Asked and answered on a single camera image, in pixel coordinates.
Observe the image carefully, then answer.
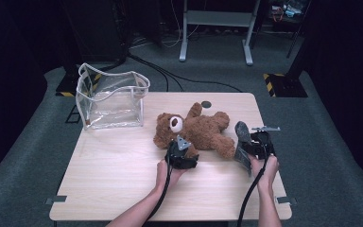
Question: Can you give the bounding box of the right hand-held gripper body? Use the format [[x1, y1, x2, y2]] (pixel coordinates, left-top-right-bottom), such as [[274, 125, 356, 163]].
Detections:
[[247, 125, 282, 159]]

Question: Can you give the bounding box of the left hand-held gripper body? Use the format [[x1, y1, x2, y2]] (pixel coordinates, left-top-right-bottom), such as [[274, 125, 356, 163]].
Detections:
[[164, 134, 193, 170]]

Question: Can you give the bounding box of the grey towel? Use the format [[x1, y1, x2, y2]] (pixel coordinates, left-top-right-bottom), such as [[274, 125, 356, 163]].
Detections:
[[233, 120, 253, 178]]

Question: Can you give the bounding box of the brown teddy bear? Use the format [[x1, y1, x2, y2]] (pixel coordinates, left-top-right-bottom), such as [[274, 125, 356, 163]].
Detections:
[[152, 101, 236, 160]]

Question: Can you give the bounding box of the clear plastic bag white trim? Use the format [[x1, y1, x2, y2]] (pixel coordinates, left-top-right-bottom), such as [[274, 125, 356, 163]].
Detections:
[[75, 62, 151, 131]]

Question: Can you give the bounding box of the person's left hand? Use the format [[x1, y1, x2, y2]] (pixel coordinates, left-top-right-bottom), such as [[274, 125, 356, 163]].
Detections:
[[155, 158, 187, 195]]

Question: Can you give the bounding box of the person's right hand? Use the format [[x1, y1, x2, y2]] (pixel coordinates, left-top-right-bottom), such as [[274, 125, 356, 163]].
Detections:
[[248, 153, 281, 191]]

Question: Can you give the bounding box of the grey tape strip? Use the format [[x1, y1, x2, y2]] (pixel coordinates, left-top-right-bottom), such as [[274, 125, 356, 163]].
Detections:
[[277, 196, 298, 206], [44, 195, 68, 206]]

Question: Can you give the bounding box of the black stand base striped edge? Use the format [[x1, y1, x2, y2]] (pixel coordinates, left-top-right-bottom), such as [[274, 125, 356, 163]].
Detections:
[[55, 73, 103, 97], [263, 41, 310, 98]]

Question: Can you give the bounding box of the dark cart with electronics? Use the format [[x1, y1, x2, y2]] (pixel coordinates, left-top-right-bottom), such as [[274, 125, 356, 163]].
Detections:
[[266, 0, 311, 32]]

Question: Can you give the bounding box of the dark cabinet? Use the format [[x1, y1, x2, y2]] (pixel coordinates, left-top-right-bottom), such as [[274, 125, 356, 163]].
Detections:
[[60, 0, 130, 64]]

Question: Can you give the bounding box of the left hand-held gripper black cable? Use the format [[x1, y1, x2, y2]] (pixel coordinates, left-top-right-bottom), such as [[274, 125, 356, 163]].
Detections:
[[141, 148, 173, 227]]

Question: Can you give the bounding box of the hand-held gripper black cable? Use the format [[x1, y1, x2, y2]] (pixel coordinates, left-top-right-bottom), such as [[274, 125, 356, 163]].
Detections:
[[141, 148, 173, 227], [236, 133, 271, 227]]

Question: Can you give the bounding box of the right hand-held gripper black cable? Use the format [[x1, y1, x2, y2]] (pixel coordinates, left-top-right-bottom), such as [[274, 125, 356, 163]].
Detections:
[[236, 133, 271, 227]]

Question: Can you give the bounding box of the black floor cable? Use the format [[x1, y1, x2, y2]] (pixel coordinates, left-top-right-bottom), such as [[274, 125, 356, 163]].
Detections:
[[129, 55, 185, 93], [127, 53, 244, 94]]

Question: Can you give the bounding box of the white floor cable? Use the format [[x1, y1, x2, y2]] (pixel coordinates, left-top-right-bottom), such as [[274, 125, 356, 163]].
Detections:
[[162, 0, 199, 49]]

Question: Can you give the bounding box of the white metal desk frame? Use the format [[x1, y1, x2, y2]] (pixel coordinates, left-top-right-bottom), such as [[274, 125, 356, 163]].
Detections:
[[179, 0, 261, 66]]

